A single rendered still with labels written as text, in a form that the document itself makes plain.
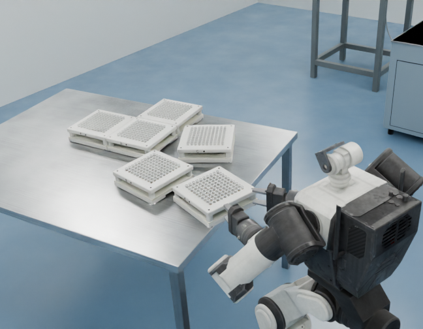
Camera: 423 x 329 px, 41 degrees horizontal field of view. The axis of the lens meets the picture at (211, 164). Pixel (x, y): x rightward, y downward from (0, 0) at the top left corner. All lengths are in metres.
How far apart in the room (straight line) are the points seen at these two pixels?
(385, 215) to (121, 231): 1.05
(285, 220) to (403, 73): 2.98
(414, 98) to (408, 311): 1.85
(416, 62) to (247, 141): 1.92
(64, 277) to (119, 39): 3.67
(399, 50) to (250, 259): 2.99
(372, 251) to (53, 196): 1.43
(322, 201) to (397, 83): 2.90
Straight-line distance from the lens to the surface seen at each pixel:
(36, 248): 3.66
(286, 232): 1.51
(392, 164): 1.80
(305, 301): 1.91
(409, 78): 4.38
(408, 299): 3.16
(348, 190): 1.65
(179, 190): 2.26
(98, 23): 6.28
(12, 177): 2.71
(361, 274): 1.63
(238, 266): 1.61
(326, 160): 1.58
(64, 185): 2.55
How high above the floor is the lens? 2.13
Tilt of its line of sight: 30 degrees down
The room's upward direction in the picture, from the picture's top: 4 degrees counter-clockwise
